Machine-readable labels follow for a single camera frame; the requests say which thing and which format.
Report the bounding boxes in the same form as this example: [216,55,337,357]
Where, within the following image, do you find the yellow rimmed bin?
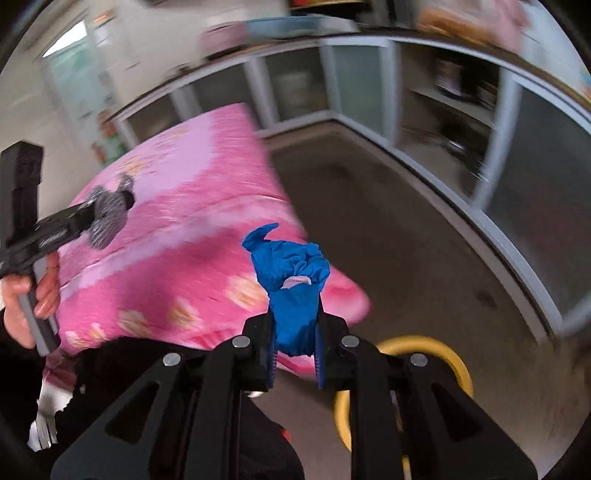
[333,335,474,480]

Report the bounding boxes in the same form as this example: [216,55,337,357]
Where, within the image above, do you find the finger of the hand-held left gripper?
[112,190,137,215]

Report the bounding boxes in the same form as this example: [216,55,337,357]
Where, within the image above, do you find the blue cloth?
[242,223,331,357]

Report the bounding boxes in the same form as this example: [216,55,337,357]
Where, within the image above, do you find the person's left hand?
[0,252,62,348]

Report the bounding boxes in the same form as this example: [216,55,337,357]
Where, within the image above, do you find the pink floral blanket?
[44,102,373,385]

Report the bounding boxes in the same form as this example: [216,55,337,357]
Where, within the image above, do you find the dark cooking pots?
[416,124,491,182]

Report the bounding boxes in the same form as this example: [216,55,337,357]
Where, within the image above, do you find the white fringed cloth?
[28,368,75,452]

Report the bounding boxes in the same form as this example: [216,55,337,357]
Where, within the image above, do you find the pink hanging cloth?
[485,0,532,49]

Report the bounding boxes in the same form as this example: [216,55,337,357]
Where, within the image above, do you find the blue plastic basin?
[245,16,359,40]

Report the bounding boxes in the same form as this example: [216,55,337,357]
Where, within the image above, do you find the pink container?
[200,25,250,59]

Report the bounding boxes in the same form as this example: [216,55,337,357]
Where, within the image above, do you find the dark jar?
[434,59,468,99]

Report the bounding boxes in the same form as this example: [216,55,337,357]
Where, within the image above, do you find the grey mesh scouring pad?
[83,173,136,250]

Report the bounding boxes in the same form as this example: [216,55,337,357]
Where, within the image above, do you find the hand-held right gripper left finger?
[50,314,279,480]

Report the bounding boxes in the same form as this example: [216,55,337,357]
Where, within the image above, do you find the white framed glass door cabinet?
[106,34,591,343]

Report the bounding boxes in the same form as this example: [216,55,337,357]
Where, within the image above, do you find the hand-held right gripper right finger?
[315,313,537,480]

